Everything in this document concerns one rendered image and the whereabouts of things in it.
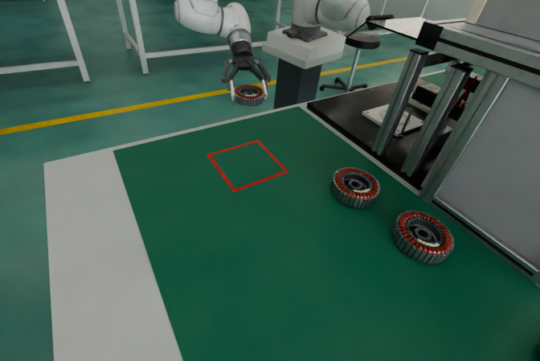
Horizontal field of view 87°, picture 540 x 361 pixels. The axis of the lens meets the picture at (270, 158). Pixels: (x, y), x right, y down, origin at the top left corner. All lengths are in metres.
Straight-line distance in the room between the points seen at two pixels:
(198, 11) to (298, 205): 0.79
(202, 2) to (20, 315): 1.36
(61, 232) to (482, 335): 0.76
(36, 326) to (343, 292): 1.22
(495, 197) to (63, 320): 0.80
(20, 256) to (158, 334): 1.29
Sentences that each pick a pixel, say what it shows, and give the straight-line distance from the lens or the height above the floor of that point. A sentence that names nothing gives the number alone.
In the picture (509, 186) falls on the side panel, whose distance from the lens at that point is 0.72.
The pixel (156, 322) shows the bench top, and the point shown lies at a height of 0.75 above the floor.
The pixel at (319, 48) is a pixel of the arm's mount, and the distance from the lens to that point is 1.55.
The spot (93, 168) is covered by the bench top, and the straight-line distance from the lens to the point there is 0.81.
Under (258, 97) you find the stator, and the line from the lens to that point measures 1.01.
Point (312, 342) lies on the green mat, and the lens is 0.52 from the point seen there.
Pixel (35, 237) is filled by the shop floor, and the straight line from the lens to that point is 1.80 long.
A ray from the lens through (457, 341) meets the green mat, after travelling 0.62.
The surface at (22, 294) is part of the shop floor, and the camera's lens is 1.62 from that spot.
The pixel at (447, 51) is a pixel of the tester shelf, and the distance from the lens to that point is 0.70.
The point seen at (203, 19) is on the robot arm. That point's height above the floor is 0.96.
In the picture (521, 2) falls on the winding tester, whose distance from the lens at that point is 0.77.
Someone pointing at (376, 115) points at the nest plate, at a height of 0.78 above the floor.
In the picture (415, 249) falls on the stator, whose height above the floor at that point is 0.77.
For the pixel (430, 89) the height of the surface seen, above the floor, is 0.92.
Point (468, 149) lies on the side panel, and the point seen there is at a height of 0.92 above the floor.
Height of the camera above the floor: 1.23
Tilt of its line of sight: 38 degrees down
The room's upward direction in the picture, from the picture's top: 6 degrees clockwise
